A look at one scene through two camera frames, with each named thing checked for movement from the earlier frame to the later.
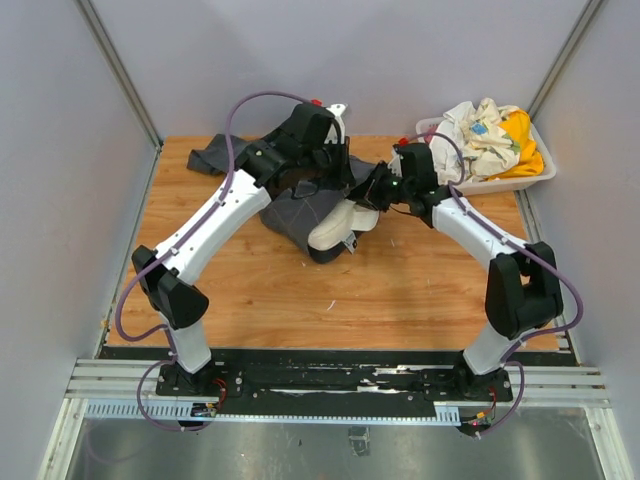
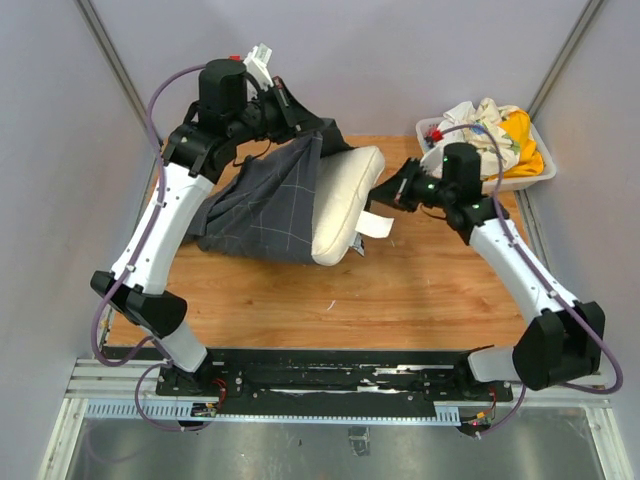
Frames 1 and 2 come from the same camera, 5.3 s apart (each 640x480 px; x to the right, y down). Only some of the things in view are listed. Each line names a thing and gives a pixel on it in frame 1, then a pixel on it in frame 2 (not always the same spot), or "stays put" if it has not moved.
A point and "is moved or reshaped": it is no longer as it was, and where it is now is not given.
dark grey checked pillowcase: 290,213 is moved or reshaped
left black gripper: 345,174 -> 294,116
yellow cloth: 518,124 stays put
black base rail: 335,375 stays put
